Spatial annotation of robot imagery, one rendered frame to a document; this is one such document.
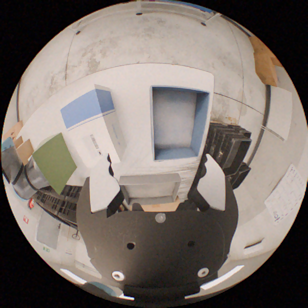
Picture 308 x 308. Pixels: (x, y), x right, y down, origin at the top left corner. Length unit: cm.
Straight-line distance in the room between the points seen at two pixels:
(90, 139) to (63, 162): 23
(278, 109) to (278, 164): 112
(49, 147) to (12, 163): 19
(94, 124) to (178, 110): 23
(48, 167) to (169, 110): 45
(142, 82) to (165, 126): 15
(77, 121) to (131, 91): 16
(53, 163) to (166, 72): 48
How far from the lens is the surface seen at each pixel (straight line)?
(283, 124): 251
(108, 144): 23
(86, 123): 24
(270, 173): 274
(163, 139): 30
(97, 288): 27
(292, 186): 270
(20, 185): 48
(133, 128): 29
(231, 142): 73
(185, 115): 30
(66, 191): 68
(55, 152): 42
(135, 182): 38
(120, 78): 30
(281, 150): 261
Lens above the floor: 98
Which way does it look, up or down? 57 degrees down
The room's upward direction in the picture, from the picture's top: 169 degrees clockwise
